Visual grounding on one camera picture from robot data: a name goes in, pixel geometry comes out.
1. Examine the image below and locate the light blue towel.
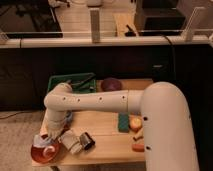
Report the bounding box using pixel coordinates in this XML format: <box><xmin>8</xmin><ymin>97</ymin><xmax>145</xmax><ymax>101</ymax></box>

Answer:
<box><xmin>33</xmin><ymin>134</ymin><xmax>54</xmax><ymax>148</ymax></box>

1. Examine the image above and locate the red bowl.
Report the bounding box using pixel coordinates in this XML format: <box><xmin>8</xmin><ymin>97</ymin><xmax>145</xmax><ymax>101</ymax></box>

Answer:
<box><xmin>31</xmin><ymin>140</ymin><xmax>60</xmax><ymax>164</ymax></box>

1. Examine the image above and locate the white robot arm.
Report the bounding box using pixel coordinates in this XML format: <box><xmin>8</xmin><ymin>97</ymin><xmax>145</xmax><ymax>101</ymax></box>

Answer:
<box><xmin>44</xmin><ymin>82</ymin><xmax>200</xmax><ymax>171</ymax></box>

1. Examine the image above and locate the purple bowl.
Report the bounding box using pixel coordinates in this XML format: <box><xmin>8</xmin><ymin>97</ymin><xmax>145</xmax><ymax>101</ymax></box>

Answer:
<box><xmin>101</xmin><ymin>78</ymin><xmax>122</xmax><ymax>91</ymax></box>

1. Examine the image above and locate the dark tool in tray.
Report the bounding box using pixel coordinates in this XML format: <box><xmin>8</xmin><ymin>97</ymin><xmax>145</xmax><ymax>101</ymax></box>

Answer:
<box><xmin>66</xmin><ymin>76</ymin><xmax>95</xmax><ymax>90</ymax></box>

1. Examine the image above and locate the green plastic tray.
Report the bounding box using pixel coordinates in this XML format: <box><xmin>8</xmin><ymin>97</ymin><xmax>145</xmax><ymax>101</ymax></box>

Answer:
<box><xmin>47</xmin><ymin>73</ymin><xmax>96</xmax><ymax>94</ymax></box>

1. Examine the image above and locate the teal sponge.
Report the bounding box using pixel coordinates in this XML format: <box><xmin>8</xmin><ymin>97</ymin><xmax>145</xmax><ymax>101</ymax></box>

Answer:
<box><xmin>118</xmin><ymin>113</ymin><xmax>129</xmax><ymax>133</ymax></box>

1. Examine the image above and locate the red apple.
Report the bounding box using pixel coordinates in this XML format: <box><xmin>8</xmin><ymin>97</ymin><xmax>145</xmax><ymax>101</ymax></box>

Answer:
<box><xmin>129</xmin><ymin>117</ymin><xmax>142</xmax><ymax>132</ymax></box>

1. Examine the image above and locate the small wooden table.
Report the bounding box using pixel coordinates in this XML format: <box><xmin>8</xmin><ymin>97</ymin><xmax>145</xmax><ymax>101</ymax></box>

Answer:
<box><xmin>31</xmin><ymin>78</ymin><xmax>154</xmax><ymax>167</ymax></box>

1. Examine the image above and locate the yellow banana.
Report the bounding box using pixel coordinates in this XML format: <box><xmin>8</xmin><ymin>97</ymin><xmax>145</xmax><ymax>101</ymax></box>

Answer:
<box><xmin>133</xmin><ymin>128</ymin><xmax>143</xmax><ymax>141</ymax></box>

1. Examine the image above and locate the white cylinder can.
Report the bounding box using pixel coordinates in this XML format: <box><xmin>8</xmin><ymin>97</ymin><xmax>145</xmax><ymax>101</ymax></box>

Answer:
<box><xmin>60</xmin><ymin>130</ymin><xmax>82</xmax><ymax>155</ymax></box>

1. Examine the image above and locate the orange carrot toy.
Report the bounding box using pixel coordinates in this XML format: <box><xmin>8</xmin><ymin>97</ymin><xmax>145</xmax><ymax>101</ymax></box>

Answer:
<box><xmin>132</xmin><ymin>143</ymin><xmax>144</xmax><ymax>152</ymax></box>

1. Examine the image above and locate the white desk rail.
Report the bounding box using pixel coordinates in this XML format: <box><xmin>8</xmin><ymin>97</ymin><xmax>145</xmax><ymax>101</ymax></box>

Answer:
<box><xmin>0</xmin><ymin>35</ymin><xmax>213</xmax><ymax>49</ymax></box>

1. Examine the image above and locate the white vertical post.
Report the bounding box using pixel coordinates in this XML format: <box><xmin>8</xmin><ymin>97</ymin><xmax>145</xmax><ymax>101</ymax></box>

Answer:
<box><xmin>90</xmin><ymin>8</ymin><xmax>100</xmax><ymax>43</ymax></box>

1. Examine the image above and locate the white angled bracket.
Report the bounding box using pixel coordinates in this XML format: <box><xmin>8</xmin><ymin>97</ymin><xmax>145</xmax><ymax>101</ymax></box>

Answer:
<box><xmin>181</xmin><ymin>7</ymin><xmax>205</xmax><ymax>42</ymax></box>

